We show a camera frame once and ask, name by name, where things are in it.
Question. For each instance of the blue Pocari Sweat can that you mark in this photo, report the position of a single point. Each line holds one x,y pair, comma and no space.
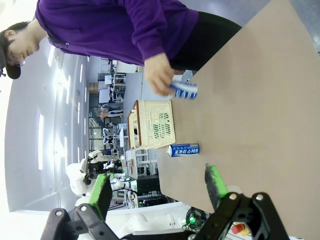
186,91
183,150

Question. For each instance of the green drink can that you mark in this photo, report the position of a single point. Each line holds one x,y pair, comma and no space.
160,127

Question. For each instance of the person in purple sweater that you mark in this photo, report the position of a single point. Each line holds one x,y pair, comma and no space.
100,25

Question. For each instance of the person's left hand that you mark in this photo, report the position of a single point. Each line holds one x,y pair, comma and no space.
158,75

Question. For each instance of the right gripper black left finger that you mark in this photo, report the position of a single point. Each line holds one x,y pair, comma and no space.
100,195

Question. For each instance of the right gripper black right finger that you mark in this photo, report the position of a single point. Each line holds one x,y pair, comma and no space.
215,185

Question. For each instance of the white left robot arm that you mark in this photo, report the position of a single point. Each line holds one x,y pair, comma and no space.
75,177

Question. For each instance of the red emergency stop button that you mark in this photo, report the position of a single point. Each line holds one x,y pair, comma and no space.
237,228

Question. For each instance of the person's left forearm purple sleeve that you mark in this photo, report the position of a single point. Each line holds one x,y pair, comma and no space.
150,45

